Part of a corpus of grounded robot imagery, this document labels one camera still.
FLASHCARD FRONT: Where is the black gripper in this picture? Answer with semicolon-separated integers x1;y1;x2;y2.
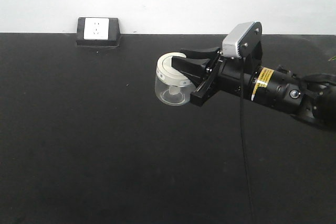
171;41;263;106

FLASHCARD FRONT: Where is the glass jar with white lid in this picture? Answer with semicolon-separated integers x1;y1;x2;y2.
154;52;196;106

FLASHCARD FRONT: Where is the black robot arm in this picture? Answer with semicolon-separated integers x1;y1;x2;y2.
171;40;335;131

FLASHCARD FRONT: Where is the white socket in black housing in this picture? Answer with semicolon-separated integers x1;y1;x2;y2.
76;17;121;47

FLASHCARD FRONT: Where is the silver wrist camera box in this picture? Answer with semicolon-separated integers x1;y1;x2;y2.
222;22;262;58

